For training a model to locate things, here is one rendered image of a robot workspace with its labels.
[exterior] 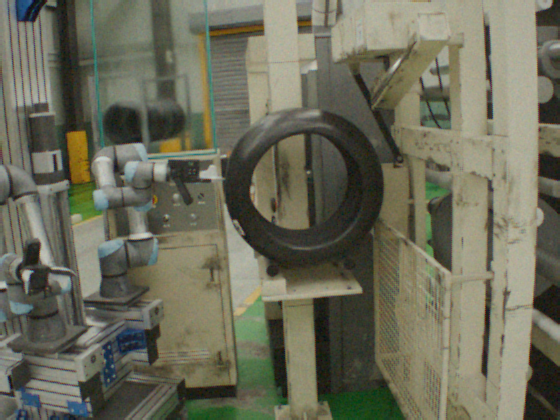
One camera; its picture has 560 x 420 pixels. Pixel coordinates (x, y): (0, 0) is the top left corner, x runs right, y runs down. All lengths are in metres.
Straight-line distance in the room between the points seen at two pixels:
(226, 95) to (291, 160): 9.77
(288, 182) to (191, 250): 0.66
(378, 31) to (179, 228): 1.47
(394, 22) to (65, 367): 1.61
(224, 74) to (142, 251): 9.79
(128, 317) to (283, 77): 1.21
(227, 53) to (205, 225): 9.49
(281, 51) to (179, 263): 1.12
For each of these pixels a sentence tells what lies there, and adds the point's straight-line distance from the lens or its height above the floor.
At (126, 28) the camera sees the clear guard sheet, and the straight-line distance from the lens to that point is 2.74.
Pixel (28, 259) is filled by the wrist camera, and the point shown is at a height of 1.09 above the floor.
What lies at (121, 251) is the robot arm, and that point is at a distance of 2.48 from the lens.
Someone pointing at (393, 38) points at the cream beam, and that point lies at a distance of 1.77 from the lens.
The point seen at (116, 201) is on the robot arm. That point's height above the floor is 1.18.
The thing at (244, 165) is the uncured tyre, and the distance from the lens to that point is 1.94.
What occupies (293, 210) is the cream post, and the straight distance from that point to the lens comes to 2.37.
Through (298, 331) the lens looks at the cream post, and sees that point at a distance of 2.53.
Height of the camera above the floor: 1.49
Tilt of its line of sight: 11 degrees down
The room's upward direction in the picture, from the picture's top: 4 degrees counter-clockwise
